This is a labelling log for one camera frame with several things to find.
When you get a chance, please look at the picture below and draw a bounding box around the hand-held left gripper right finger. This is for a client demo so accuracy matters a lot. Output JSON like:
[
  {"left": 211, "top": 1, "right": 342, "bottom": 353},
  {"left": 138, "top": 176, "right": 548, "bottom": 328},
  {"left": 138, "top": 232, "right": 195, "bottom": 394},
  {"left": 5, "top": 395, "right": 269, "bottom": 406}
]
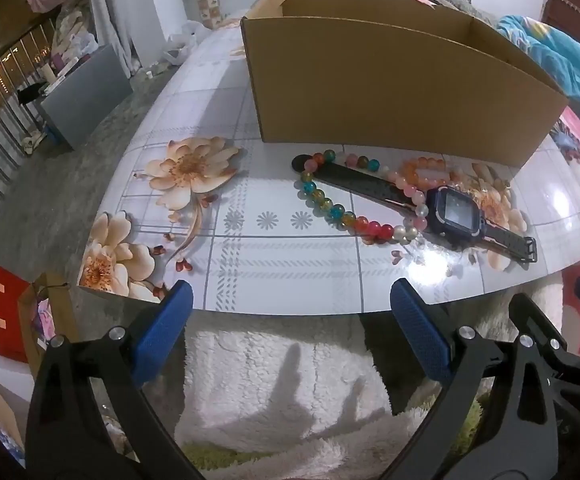
[{"left": 390, "top": 277, "right": 564, "bottom": 480}]

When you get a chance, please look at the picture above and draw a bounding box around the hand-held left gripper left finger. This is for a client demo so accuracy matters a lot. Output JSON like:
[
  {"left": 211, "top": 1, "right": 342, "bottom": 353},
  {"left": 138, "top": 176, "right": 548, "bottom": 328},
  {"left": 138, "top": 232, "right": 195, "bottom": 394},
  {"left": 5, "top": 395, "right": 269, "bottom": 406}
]
[{"left": 25, "top": 280, "right": 205, "bottom": 480}]

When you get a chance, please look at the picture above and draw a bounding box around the dark blue smartwatch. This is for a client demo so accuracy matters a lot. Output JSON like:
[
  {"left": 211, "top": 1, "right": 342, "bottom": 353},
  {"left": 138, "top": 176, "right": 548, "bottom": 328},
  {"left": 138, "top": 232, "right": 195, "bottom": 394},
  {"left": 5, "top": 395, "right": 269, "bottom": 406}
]
[{"left": 292, "top": 156, "right": 538, "bottom": 263}]

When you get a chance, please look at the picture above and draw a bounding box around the orange pink bead bracelet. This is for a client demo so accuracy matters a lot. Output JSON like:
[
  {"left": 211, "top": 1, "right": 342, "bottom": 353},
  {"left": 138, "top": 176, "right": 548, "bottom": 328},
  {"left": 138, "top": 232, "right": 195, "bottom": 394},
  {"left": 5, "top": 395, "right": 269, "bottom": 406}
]
[{"left": 400, "top": 156, "right": 453, "bottom": 191}]

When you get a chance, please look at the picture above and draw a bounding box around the multicolour bead bracelet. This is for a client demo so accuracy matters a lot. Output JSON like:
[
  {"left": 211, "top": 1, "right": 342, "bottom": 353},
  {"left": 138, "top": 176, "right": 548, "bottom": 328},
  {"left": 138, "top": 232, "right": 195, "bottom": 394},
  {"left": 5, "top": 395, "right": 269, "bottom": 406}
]
[{"left": 297, "top": 149, "right": 433, "bottom": 246}]

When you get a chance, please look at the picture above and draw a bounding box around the brown cardboard box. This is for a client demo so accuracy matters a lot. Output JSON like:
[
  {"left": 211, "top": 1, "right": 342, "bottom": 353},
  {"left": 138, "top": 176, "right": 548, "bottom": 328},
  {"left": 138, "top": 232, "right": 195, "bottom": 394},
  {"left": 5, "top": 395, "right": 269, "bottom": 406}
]
[{"left": 240, "top": 0, "right": 569, "bottom": 170}]

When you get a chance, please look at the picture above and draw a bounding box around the small cardboard box with clutter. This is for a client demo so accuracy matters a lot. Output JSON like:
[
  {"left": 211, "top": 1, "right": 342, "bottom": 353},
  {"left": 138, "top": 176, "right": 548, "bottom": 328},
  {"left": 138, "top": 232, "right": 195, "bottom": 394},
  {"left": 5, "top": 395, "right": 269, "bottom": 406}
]
[{"left": 17, "top": 274, "right": 78, "bottom": 376}]

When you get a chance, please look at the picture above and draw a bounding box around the white fluffy blanket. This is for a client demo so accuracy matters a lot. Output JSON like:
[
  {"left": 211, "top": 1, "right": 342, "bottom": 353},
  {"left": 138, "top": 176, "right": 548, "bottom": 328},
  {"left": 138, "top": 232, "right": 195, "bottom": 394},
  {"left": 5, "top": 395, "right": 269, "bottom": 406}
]
[{"left": 175, "top": 280, "right": 565, "bottom": 480}]

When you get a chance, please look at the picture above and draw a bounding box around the red paper bag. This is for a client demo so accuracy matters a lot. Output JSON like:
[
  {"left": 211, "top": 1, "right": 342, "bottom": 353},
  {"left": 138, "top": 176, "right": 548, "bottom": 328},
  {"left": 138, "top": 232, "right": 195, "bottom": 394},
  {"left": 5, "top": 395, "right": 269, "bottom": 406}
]
[{"left": 0, "top": 266, "right": 33, "bottom": 365}]

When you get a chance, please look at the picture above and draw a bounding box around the blue printed blanket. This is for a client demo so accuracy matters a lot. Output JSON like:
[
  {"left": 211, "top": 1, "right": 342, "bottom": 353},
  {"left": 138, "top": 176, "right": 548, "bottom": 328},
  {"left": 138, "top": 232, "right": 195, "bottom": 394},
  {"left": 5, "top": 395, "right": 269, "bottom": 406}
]
[{"left": 497, "top": 14, "right": 580, "bottom": 128}]

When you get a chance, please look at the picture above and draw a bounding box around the grey cabinet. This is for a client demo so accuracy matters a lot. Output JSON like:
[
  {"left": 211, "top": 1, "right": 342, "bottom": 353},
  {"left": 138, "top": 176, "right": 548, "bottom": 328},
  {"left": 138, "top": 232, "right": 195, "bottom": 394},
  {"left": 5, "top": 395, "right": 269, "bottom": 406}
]
[{"left": 39, "top": 44, "right": 134, "bottom": 151}]

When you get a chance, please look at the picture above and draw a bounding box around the white flat box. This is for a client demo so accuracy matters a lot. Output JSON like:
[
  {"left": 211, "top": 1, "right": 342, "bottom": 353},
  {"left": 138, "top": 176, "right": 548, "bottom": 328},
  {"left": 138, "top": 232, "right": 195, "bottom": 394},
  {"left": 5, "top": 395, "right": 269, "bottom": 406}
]
[{"left": 45, "top": 55, "right": 88, "bottom": 93}]

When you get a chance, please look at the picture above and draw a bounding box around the white plastic bag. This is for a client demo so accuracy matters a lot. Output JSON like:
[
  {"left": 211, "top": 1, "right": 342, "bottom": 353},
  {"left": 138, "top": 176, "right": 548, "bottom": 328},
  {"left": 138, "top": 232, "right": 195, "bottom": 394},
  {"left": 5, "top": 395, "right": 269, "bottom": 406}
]
[{"left": 162, "top": 20, "right": 211, "bottom": 66}]

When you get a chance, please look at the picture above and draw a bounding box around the pale stuffed plastic bag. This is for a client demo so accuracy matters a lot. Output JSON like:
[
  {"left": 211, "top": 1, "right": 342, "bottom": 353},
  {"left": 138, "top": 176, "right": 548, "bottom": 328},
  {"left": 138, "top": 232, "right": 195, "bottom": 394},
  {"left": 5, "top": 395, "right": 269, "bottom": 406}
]
[{"left": 52, "top": 10, "right": 98, "bottom": 61}]

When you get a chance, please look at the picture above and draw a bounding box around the grey fuzzy blanket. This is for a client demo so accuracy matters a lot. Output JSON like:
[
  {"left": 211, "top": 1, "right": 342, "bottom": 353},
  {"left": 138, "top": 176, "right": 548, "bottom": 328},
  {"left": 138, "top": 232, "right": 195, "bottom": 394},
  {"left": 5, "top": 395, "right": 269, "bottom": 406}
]
[{"left": 422, "top": 0, "right": 500, "bottom": 28}]

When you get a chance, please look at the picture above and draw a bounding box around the white curtain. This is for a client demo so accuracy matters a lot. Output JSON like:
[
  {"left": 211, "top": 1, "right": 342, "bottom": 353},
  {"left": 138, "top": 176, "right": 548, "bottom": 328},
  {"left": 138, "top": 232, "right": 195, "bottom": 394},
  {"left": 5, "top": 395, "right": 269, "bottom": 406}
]
[{"left": 82, "top": 0, "right": 136, "bottom": 78}]

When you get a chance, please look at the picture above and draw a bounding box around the checkered patterned cloth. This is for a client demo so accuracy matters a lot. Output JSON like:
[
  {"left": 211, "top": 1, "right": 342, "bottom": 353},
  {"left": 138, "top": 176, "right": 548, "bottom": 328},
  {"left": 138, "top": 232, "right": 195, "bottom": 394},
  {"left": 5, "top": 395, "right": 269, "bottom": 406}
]
[{"left": 192, "top": 0, "right": 223, "bottom": 28}]

